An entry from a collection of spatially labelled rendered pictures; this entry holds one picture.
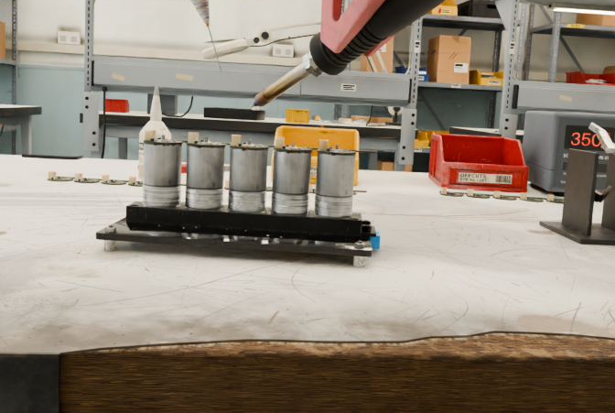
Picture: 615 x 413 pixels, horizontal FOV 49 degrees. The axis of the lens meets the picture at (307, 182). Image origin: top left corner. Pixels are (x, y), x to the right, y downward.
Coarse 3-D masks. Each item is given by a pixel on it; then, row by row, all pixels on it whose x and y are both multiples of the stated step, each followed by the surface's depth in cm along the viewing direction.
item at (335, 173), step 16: (320, 160) 42; (336, 160) 41; (352, 160) 42; (320, 176) 42; (336, 176) 42; (352, 176) 42; (320, 192) 42; (336, 192) 42; (352, 192) 43; (320, 208) 42; (336, 208) 42
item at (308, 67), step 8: (304, 56) 37; (304, 64) 37; (312, 64) 36; (288, 72) 38; (296, 72) 38; (304, 72) 37; (312, 72) 37; (320, 72) 37; (280, 80) 39; (288, 80) 38; (296, 80) 38; (272, 88) 39; (280, 88) 39; (288, 88) 39; (256, 96) 41; (264, 96) 40; (272, 96) 40; (264, 104) 41
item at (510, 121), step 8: (496, 0) 300; (504, 0) 290; (504, 8) 290; (504, 16) 289; (504, 24) 289; (504, 120) 286; (512, 120) 286; (504, 128) 286; (512, 128) 286; (504, 136) 287; (512, 136) 287
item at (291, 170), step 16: (288, 160) 42; (304, 160) 42; (288, 176) 42; (304, 176) 42; (272, 192) 43; (288, 192) 42; (304, 192) 42; (272, 208) 43; (288, 208) 42; (304, 208) 42
